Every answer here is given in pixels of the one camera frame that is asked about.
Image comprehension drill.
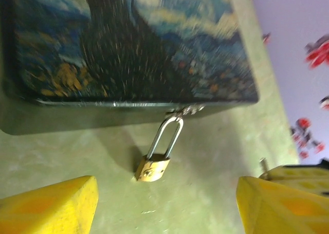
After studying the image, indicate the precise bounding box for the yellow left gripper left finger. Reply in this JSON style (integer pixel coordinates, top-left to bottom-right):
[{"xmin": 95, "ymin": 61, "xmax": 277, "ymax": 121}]
[{"xmin": 0, "ymin": 175, "xmax": 100, "ymax": 234}]

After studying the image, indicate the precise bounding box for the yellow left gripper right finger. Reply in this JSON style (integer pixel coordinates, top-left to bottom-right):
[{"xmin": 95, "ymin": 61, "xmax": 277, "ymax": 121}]
[{"xmin": 235, "ymin": 175, "xmax": 329, "ymax": 234}]

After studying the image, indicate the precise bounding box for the brass padlock with long shackle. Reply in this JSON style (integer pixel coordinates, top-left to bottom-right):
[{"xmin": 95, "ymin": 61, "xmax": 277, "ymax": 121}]
[{"xmin": 134, "ymin": 115, "xmax": 185, "ymax": 183}]

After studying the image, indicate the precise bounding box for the starry night printed tin box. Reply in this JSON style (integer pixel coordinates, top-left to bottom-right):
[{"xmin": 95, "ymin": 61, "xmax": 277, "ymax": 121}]
[{"xmin": 0, "ymin": 0, "xmax": 260, "ymax": 136}]

